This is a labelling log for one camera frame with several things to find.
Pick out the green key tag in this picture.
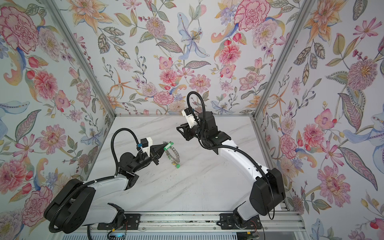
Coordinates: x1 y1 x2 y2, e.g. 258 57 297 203
164 142 174 151

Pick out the round metal key organizer disc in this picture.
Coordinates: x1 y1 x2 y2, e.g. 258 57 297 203
165 145 180 169

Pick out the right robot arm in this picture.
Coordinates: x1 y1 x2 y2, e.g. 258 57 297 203
177 108 286 223

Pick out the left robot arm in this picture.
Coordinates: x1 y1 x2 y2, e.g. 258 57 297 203
44 142 173 234

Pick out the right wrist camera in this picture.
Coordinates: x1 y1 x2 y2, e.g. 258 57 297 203
182 108 198 129

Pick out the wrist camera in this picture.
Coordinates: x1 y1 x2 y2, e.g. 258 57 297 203
182 108 198 129
137 137 153 157

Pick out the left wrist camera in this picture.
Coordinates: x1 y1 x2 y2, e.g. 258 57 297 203
137 137 153 157

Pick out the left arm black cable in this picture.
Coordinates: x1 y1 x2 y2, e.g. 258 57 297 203
110 127 141 176

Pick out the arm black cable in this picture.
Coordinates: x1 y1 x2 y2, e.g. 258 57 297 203
110 127 141 176
186 91 208 133

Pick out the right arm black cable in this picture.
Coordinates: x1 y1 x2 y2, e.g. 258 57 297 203
186 91 208 133

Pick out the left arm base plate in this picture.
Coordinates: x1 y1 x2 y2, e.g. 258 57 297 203
97 214 141 231

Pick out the aluminium mounting rail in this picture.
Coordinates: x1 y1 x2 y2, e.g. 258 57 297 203
60 211 305 234

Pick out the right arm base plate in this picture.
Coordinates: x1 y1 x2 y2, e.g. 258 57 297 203
216 213 263 231

